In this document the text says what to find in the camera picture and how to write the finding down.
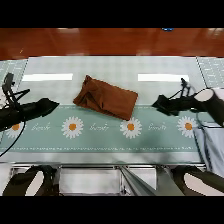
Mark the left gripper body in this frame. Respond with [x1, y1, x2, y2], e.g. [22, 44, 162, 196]
[22, 97, 61, 118]

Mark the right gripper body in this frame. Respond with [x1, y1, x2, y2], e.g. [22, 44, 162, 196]
[151, 94, 192, 117]

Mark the brown T-shirt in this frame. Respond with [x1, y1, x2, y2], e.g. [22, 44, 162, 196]
[72, 74, 139, 122]

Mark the black cable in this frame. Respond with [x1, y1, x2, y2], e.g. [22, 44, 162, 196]
[0, 120, 27, 158]

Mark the silver frame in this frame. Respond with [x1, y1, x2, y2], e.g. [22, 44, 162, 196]
[0, 161, 224, 197]

